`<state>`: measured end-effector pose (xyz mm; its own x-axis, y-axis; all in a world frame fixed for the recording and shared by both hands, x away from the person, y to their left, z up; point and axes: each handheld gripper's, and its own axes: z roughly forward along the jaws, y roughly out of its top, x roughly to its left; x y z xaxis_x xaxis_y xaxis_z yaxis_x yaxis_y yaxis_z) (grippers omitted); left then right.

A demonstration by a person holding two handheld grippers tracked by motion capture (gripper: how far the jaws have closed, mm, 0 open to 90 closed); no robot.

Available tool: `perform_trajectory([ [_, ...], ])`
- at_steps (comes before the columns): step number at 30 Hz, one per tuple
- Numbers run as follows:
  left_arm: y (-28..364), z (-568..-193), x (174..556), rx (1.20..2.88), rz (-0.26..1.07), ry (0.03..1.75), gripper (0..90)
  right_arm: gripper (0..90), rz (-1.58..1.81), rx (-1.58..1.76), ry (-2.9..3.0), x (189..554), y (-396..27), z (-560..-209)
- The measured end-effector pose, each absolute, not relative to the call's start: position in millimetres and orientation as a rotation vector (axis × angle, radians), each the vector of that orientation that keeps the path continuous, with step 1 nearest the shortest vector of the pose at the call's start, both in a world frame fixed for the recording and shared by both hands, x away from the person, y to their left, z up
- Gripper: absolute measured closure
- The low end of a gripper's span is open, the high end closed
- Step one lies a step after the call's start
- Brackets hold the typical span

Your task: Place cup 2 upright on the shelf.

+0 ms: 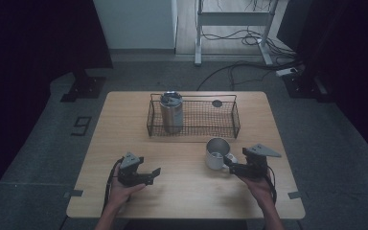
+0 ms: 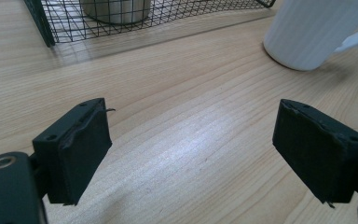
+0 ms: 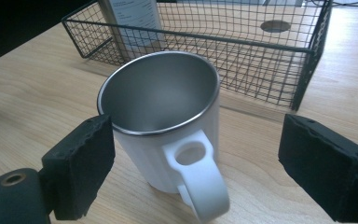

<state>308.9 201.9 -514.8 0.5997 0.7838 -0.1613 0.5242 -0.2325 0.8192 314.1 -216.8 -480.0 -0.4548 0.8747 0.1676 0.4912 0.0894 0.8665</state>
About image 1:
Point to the steel tumbler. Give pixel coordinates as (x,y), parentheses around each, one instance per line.
(171,111)

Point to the dark round disc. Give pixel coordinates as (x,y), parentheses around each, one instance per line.
(217,103)

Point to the white mug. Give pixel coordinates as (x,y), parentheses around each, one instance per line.
(217,155)

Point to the grey tape strip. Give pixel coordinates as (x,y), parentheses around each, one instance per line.
(73,193)
(294,195)

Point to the person's right hand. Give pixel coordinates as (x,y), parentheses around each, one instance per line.
(260,190)

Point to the white power strip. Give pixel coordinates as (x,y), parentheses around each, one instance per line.
(286,71)

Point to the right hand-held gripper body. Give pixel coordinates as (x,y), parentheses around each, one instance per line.
(257,163)

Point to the black stand base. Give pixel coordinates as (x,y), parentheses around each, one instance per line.
(84,87)
(303,86)

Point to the dark curtain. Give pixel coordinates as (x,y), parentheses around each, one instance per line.
(28,38)
(348,48)

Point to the white cabinet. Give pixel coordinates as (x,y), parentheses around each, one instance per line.
(135,24)

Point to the white desk frame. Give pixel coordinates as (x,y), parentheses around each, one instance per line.
(233,18)

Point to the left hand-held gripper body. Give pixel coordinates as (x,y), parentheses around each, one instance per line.
(129,171)

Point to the person's left hand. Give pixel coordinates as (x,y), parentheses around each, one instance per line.
(121,193)

